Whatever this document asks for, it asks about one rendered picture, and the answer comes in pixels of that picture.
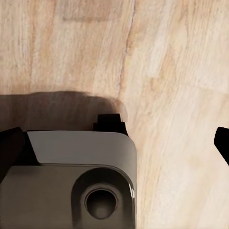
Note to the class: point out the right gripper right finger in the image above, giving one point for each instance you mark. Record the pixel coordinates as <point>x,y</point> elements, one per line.
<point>221,141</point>

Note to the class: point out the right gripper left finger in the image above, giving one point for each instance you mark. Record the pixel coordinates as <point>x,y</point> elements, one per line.
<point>11,143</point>

